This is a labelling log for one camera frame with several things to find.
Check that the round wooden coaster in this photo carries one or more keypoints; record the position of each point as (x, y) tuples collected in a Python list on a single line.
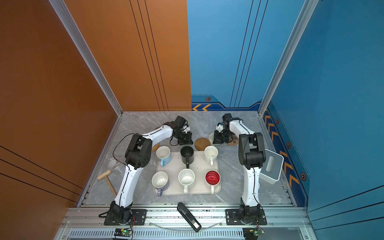
[(202, 143)]

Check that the black stapler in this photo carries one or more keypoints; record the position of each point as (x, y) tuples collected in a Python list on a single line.
[(188, 216)]

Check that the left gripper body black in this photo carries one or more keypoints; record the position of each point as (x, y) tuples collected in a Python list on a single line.
[(184, 138)]

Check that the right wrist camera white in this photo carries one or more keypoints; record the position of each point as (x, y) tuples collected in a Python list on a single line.
[(219, 128)]

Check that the wooden mallet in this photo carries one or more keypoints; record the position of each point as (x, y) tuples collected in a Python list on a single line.
[(105, 176)]

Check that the right circuit board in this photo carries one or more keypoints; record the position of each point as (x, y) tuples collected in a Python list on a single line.
[(251, 233)]

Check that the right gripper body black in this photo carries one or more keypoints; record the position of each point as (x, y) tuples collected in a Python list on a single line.
[(223, 136)]

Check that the cork paw print coaster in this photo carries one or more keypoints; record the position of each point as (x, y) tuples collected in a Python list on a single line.
[(233, 141)]

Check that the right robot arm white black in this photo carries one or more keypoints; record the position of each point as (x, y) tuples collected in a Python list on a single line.
[(252, 156)]

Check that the light blue mug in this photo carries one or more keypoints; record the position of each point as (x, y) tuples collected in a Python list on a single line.
[(163, 153)]

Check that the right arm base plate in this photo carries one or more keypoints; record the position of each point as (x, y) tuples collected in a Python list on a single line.
[(233, 217)]

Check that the left green circuit board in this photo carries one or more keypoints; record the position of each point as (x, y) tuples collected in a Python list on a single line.
[(123, 234)]

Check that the clear plastic jar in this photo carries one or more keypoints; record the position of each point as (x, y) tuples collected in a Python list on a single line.
[(116, 167)]

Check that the beige serving tray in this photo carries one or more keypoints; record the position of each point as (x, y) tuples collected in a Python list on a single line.
[(200, 167)]

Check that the rattan woven coaster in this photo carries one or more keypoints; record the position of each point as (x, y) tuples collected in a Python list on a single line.
[(155, 147)]

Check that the white mug purple handle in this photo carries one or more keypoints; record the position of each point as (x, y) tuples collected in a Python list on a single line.
[(160, 182)]

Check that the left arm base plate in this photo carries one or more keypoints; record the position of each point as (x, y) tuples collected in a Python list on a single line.
[(137, 218)]

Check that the white mug top right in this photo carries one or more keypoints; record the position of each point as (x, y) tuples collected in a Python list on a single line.
[(211, 154)]

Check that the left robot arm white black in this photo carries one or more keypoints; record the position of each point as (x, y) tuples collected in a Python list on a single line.
[(138, 155)]

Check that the black mug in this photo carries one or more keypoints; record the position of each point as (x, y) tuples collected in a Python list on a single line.
[(187, 154)]

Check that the white multicolour woven coaster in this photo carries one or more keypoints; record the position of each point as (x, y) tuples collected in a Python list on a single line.
[(211, 138)]

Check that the red inside white mug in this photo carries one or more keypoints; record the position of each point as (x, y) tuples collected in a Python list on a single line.
[(212, 180)]

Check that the white tissue box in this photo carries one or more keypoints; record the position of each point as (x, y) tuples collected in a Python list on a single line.
[(272, 167)]

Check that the white mug centre front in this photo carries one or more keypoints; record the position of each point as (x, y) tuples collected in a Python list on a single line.
[(187, 179)]

